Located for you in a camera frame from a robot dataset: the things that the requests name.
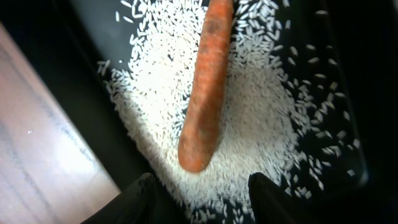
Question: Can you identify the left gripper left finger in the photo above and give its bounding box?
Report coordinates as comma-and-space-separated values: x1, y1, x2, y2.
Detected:
82, 172, 187, 224

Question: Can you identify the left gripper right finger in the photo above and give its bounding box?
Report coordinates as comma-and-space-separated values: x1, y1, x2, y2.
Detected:
248, 172, 317, 224

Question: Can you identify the white rice pile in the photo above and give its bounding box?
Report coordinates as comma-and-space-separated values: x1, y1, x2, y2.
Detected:
97, 1, 366, 223

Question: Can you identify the orange carrot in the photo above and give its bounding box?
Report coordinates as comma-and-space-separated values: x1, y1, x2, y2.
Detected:
178, 0, 233, 173

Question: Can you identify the black rectangular tray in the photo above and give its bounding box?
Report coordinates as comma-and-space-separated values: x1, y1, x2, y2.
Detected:
1, 0, 397, 223

